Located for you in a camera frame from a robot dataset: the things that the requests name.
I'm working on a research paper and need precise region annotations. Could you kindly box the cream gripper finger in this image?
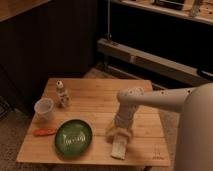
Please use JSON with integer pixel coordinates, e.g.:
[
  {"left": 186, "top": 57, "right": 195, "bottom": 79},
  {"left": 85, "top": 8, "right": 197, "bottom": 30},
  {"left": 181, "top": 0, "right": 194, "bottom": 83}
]
[{"left": 105, "top": 124, "right": 133, "bottom": 141}]

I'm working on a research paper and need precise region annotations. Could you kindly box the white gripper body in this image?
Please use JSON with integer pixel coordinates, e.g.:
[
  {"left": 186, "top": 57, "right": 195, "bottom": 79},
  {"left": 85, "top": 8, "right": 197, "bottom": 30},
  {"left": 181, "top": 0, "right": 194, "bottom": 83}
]
[{"left": 114, "top": 115, "right": 134, "bottom": 129}]

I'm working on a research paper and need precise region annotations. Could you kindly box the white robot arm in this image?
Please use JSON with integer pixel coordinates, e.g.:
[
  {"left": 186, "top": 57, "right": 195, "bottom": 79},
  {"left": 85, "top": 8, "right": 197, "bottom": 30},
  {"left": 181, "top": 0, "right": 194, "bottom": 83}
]
[{"left": 106, "top": 83, "right": 213, "bottom": 171}]

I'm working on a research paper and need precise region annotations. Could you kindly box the translucent ceramic cup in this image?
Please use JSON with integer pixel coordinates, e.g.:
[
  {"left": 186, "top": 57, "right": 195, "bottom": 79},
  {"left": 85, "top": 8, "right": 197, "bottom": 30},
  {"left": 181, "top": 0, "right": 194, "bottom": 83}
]
[{"left": 34, "top": 98, "right": 54, "bottom": 121}]

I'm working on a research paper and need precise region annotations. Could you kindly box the wooden table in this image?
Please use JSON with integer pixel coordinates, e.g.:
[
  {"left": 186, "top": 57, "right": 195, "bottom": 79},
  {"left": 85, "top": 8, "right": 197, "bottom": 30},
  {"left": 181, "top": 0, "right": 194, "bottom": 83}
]
[{"left": 17, "top": 78, "right": 170, "bottom": 167}]

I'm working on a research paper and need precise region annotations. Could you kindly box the green round plate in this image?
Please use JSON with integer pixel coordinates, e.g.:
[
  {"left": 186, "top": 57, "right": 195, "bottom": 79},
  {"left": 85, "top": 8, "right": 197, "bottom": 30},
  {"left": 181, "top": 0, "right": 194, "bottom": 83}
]
[{"left": 54, "top": 119, "right": 93, "bottom": 158}]

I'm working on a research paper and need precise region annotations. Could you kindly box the small white bottle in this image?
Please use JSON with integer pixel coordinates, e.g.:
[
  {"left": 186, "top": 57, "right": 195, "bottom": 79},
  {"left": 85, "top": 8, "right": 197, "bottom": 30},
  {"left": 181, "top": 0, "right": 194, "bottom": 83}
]
[{"left": 56, "top": 80, "right": 70, "bottom": 107}]

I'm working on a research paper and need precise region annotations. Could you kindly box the orange carrot toy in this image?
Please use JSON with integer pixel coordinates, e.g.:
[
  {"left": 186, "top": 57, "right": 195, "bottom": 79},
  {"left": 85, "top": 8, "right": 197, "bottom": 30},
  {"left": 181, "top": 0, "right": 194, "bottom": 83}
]
[{"left": 33, "top": 129, "right": 56, "bottom": 136}]

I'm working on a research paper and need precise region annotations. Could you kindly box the metal vertical pole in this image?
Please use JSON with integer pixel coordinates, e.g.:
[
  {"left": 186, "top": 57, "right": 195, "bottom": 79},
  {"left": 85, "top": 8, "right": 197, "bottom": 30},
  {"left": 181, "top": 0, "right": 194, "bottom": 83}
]
[{"left": 107, "top": 0, "right": 111, "bottom": 41}]

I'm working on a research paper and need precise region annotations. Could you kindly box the wooden shelf with items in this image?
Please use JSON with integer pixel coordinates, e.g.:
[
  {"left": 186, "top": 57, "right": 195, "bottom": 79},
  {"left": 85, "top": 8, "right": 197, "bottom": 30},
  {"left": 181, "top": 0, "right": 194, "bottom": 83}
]
[{"left": 112, "top": 0, "right": 213, "bottom": 26}]

